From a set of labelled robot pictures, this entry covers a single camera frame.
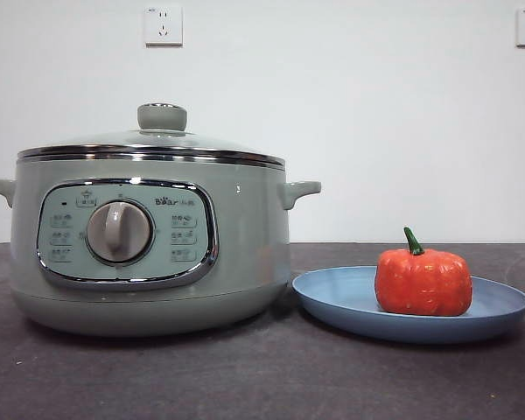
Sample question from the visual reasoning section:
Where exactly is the grey-green electric steamer pot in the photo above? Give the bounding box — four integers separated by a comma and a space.
0, 159, 323, 338

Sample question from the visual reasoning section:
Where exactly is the blue round plate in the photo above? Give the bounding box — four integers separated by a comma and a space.
291, 265, 525, 345

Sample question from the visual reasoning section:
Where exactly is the glass lid with grey-green knob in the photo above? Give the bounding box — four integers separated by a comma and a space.
17, 102, 286, 170

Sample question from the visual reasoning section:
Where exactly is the orange pumpkin with green stem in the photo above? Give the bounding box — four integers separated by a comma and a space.
374, 226, 473, 317

